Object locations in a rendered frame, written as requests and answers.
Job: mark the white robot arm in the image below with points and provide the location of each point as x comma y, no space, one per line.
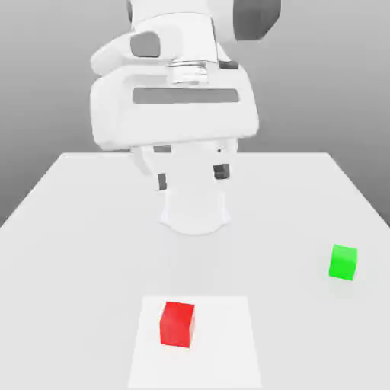
182,33

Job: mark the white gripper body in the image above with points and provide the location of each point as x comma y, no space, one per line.
170,122

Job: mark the small red cube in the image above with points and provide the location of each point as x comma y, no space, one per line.
176,324

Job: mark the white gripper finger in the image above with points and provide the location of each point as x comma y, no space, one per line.
221,170
162,182

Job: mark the small green cube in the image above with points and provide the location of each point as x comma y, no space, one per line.
342,262

